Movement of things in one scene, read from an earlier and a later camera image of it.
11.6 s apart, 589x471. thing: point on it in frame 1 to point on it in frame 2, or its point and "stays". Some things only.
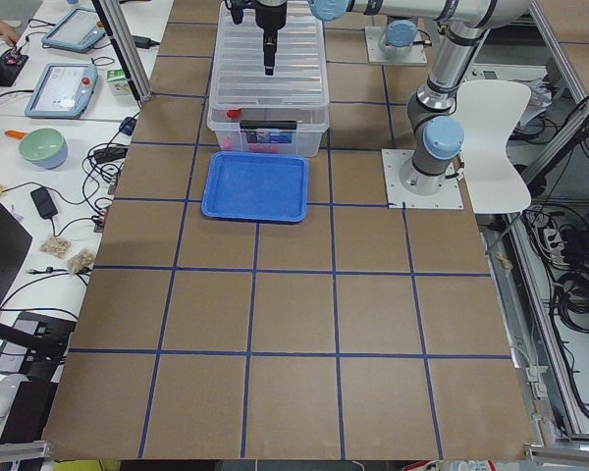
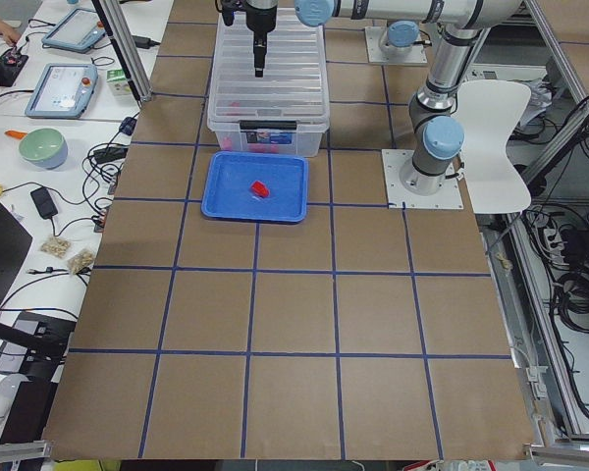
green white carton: [119, 82] stays
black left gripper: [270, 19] to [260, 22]
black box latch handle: [268, 125] stays
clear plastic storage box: [286, 112] stays
